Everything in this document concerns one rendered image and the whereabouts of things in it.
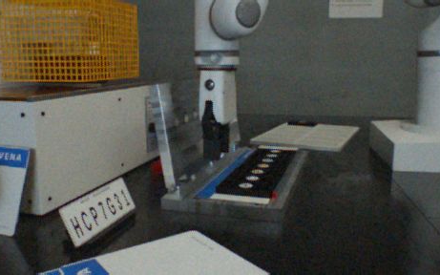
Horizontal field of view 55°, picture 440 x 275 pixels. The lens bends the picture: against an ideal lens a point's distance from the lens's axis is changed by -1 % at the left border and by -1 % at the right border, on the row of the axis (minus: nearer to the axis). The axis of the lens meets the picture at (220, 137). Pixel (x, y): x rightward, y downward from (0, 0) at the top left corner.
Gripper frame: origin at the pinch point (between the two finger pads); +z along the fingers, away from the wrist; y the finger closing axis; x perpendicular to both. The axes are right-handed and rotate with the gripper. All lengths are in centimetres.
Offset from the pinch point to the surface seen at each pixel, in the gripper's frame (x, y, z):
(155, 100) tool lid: 6.3, -14.2, -10.3
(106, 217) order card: 9.2, -25.7, 6.0
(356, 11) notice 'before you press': -27, 235, -49
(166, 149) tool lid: 4.4, -14.1, -2.3
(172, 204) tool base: 3.5, -14.1, 7.3
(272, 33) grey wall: 29, 228, -34
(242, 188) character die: -7.4, -8.7, 5.0
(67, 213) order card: 10.6, -32.7, 3.0
